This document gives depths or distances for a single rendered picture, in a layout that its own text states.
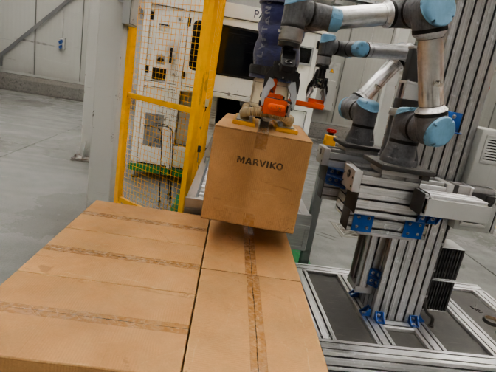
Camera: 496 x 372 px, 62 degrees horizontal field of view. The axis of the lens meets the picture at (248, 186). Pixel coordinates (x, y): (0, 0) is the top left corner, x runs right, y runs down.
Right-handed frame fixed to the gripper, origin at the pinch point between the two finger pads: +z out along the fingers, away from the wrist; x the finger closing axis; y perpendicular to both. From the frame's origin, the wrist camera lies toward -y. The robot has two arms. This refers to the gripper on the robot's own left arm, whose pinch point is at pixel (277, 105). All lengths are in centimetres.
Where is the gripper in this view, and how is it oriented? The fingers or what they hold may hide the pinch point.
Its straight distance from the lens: 136.3
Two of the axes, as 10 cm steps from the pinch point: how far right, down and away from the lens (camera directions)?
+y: 0.1, -2.4, 9.7
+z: -1.8, 9.5, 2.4
